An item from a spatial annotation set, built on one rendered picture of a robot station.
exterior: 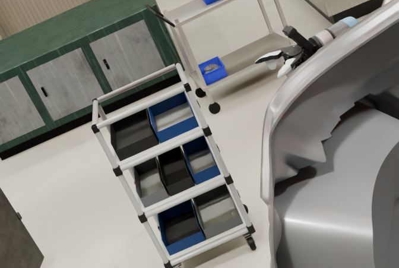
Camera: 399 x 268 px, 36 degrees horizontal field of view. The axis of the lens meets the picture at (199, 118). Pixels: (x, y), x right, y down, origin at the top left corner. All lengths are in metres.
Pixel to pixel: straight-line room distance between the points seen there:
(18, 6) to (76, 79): 4.85
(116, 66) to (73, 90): 0.47
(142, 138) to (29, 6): 7.80
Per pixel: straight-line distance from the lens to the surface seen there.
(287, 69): 1.91
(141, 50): 5.83
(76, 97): 5.96
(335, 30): 2.04
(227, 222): 3.22
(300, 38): 1.97
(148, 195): 3.08
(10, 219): 3.77
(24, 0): 10.59
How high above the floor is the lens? 1.93
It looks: 23 degrees down
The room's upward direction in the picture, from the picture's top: 24 degrees counter-clockwise
